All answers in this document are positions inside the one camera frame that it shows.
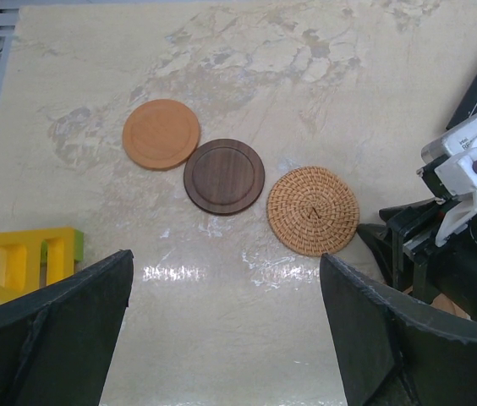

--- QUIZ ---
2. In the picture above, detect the light wooden coaster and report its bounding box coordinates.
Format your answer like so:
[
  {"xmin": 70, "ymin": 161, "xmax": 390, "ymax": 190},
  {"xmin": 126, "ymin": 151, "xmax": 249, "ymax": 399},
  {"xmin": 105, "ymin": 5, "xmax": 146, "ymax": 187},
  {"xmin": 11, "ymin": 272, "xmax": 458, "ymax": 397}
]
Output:
[{"xmin": 122, "ymin": 99, "xmax": 200, "ymax": 170}]

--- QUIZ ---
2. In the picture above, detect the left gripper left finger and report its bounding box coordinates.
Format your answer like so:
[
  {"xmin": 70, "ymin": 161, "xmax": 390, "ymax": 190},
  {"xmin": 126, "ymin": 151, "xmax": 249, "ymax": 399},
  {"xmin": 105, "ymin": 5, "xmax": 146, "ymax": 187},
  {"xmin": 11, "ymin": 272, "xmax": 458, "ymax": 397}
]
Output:
[{"xmin": 0, "ymin": 250, "xmax": 134, "ymax": 405}]

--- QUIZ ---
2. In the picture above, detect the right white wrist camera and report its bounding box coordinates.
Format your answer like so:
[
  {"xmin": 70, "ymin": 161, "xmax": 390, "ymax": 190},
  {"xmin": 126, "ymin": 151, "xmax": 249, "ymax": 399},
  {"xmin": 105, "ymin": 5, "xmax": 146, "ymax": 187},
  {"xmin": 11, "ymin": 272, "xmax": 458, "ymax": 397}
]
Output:
[{"xmin": 418, "ymin": 113, "xmax": 477, "ymax": 247}]

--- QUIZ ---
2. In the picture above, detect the dark walnut coaster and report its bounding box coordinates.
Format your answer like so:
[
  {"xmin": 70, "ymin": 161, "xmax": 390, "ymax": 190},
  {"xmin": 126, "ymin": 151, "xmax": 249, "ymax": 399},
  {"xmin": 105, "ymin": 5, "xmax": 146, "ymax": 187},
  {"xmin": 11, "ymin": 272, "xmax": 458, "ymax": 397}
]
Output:
[{"xmin": 184, "ymin": 139, "xmax": 265, "ymax": 216}]

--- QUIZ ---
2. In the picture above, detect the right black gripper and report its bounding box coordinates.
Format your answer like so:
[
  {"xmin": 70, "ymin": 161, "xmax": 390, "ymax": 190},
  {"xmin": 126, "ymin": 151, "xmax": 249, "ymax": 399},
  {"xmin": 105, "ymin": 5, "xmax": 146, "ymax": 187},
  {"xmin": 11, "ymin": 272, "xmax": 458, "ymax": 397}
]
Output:
[{"xmin": 356, "ymin": 164, "xmax": 477, "ymax": 310}]

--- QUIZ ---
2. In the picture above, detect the large woven rattan coaster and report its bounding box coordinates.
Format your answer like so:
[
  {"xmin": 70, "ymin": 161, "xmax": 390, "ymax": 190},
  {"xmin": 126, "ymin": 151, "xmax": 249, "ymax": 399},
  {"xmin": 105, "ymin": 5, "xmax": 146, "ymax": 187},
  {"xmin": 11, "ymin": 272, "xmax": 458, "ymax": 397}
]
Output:
[{"xmin": 431, "ymin": 294, "xmax": 470, "ymax": 320}]

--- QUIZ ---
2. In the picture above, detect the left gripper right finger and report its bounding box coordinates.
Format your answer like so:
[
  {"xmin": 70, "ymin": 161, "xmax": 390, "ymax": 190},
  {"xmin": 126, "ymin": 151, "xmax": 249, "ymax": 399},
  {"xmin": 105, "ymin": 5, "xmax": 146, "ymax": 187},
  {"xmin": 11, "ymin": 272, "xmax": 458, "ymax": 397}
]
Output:
[{"xmin": 320, "ymin": 254, "xmax": 477, "ymax": 405}]

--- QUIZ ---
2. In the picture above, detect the small woven rattan coaster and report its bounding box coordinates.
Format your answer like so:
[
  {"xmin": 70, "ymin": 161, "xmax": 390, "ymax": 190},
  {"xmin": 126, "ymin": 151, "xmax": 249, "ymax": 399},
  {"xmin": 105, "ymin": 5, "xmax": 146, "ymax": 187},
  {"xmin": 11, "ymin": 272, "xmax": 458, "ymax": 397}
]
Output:
[{"xmin": 266, "ymin": 166, "xmax": 360, "ymax": 256}]

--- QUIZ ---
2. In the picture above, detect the yellow toy block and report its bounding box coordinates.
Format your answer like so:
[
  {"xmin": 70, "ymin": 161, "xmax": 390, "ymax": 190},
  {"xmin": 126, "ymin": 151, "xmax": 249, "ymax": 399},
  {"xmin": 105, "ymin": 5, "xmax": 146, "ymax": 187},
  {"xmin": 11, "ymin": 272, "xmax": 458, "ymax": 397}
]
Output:
[{"xmin": 0, "ymin": 227, "xmax": 84, "ymax": 305}]

